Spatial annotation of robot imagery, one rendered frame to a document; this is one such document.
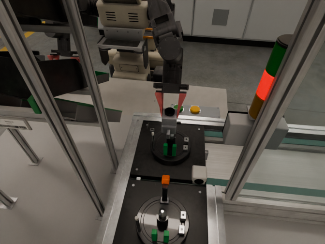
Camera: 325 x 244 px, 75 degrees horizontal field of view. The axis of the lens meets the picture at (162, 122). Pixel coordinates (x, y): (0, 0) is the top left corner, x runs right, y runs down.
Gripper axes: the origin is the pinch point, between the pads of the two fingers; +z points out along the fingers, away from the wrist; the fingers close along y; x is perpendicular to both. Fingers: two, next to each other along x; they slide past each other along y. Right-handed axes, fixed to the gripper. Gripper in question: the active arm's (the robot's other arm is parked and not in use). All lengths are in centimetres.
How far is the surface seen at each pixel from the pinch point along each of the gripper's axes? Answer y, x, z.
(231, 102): 60, 184, -5
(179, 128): 3.3, 16.3, 6.1
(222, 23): 57, 277, -124
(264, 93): 18.0, -23.9, -6.7
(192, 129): 8.2, 16.3, 6.1
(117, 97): -31, 46, -4
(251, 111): 17.4, -19.7, -3.1
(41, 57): -38.5, -3.5, -14.8
